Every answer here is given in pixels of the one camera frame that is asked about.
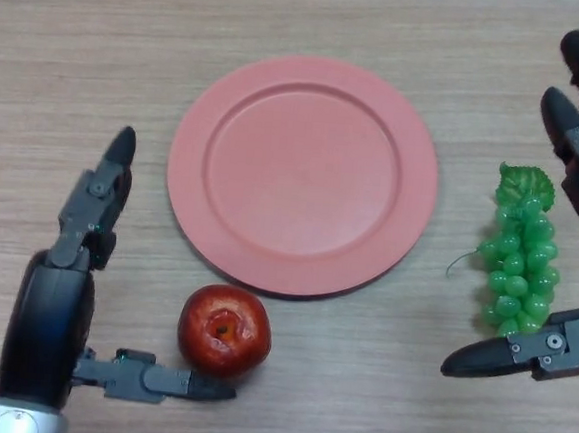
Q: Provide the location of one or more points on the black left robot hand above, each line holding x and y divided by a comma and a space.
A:
45, 327

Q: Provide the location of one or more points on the red apple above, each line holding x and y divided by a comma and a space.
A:
225, 332

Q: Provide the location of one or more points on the pink round plate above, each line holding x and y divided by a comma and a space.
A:
302, 177

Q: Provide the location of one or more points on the green grape bunch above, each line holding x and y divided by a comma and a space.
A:
518, 269

